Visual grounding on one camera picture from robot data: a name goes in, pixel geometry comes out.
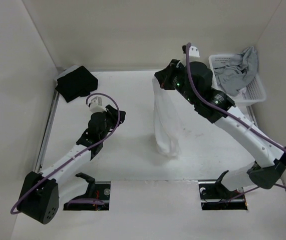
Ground folded black tank top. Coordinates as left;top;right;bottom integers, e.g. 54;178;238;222
55;66;98;103

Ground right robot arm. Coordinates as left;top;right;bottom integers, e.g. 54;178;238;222
152;59;286;199

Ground white folded tank top underneath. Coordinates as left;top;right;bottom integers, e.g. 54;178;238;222
55;65;79;81

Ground grey tank top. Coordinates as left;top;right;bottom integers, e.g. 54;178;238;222
213;46;258;97

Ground white plastic basket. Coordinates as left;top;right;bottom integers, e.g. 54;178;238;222
208;53;266;107

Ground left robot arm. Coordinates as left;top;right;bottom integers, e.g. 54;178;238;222
15;105;126;225

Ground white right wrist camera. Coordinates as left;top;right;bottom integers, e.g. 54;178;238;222
182;45;200;58

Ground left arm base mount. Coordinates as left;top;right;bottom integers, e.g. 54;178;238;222
61;172;111;211

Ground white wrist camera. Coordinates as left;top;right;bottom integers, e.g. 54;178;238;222
182;45;200;58
86;96;107;113

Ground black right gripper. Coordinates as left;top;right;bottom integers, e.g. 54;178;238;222
156;58;198;105

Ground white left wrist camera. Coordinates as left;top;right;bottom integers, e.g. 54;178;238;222
86;96;107;113

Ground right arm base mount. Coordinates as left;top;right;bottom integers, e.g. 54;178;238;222
198;170;247;211

